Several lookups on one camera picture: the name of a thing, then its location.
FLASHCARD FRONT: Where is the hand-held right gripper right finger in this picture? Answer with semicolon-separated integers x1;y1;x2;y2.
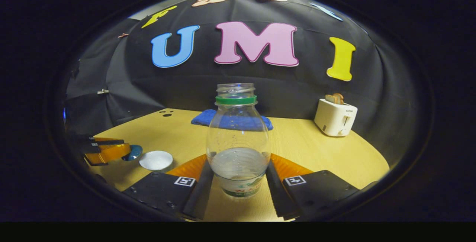
265;154;360;220

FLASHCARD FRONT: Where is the dark teal teacup lid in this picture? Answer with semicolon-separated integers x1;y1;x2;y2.
122;145;143;161

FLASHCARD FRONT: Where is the white toaster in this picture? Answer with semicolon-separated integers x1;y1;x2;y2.
314;99;358;137

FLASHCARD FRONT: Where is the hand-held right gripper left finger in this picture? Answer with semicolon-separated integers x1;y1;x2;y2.
123;154;215;220

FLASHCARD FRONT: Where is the clear plastic water bottle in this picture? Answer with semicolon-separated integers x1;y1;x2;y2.
206;83;271;199

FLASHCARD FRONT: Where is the blue towel cloth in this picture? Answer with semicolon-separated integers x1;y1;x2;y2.
191;109;274;131

